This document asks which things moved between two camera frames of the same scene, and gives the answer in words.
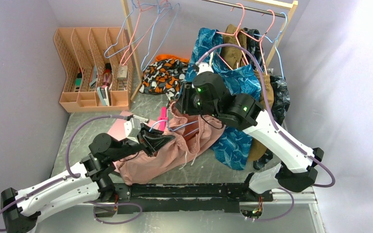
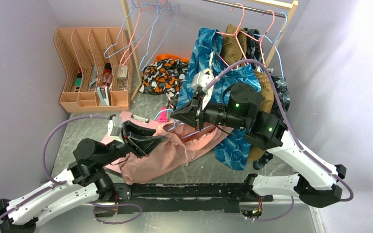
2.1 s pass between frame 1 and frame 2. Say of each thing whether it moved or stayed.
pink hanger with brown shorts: stayed
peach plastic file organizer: stayed
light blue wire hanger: moved
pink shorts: stayed
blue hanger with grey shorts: stayed
